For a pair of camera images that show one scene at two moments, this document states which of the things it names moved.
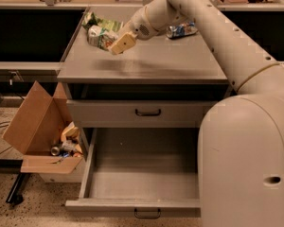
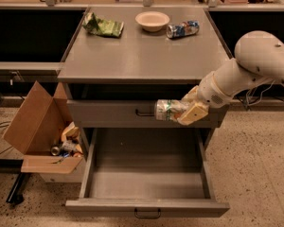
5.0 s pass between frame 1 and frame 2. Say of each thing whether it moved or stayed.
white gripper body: moved
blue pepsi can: stayed
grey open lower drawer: stayed
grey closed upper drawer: stayed
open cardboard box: stayed
